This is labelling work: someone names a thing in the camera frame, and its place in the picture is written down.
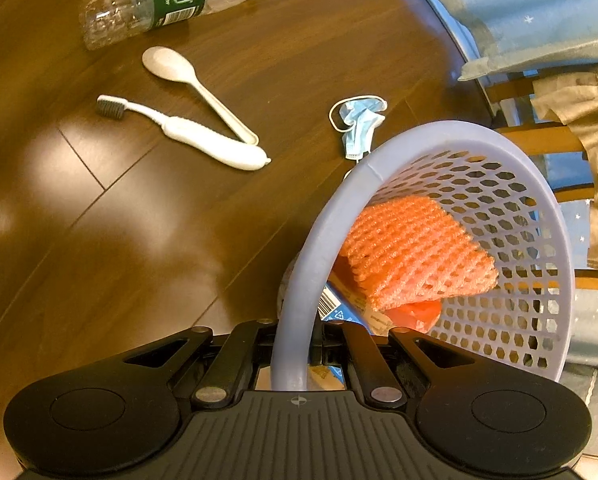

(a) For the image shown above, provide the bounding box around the blue face mask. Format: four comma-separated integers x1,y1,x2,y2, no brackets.
329,96,387,162

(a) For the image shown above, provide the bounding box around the wooden chair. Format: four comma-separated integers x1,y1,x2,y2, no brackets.
486,80,598,292

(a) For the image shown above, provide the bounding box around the clear plastic bottle green label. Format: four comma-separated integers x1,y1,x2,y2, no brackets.
79,0,281,51

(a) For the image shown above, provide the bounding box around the orange foam fruit net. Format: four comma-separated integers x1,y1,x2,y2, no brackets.
339,196,500,312

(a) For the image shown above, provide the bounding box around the orange plastic bag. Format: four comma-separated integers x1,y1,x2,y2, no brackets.
331,255,442,335

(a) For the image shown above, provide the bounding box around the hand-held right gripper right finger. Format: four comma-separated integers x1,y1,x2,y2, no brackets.
310,321,475,406

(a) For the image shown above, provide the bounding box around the white plastic spoon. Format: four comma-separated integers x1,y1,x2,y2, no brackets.
142,46,260,145

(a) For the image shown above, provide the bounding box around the brown cloth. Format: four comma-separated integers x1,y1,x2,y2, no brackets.
532,62,598,276

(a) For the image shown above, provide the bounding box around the blue drink carton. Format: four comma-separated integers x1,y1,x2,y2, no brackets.
309,282,369,391

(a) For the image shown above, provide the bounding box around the blue starry curtain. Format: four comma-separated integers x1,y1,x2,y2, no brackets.
399,0,598,82

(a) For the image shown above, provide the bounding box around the lavender plastic mesh basket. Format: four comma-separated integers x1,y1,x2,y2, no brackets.
270,121,576,392

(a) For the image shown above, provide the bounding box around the white toothbrush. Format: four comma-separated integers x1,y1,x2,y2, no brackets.
97,95,271,172

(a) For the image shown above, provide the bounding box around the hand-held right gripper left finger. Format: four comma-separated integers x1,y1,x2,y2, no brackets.
124,320,280,408

